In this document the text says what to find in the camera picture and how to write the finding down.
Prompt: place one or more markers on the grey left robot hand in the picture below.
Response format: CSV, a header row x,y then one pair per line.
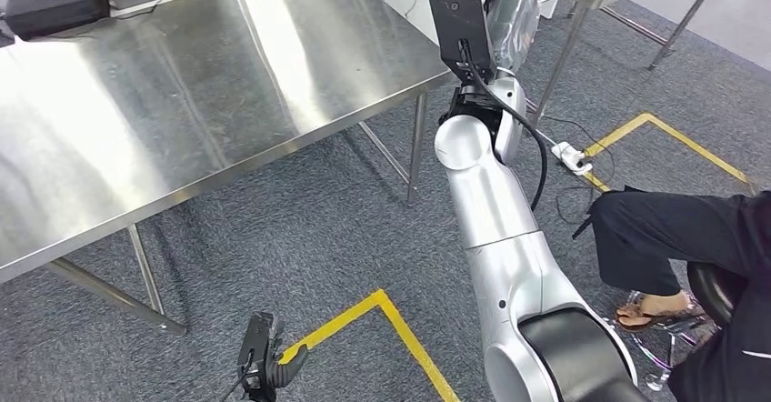
x,y
292,363

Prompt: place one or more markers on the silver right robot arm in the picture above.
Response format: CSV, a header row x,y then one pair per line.
x,y
506,218

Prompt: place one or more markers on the steel workbench table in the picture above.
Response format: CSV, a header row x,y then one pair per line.
x,y
181,86

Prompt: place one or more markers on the white power strip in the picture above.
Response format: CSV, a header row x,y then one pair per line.
x,y
569,157

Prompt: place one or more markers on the person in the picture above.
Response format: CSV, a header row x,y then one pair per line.
x,y
650,236

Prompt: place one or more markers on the black chrome stool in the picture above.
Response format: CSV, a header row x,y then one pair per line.
x,y
711,294

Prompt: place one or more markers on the black case yellow label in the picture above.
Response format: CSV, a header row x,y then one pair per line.
x,y
54,10

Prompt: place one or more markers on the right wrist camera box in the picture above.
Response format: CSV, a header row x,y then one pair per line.
x,y
458,20

